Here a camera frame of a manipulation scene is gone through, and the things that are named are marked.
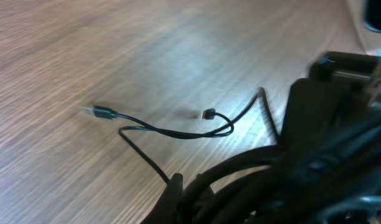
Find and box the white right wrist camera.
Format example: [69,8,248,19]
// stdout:
[363,0,381,56]

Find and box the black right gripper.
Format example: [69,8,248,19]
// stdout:
[278,51,381,146]

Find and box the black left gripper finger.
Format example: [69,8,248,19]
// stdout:
[141,173,183,224]

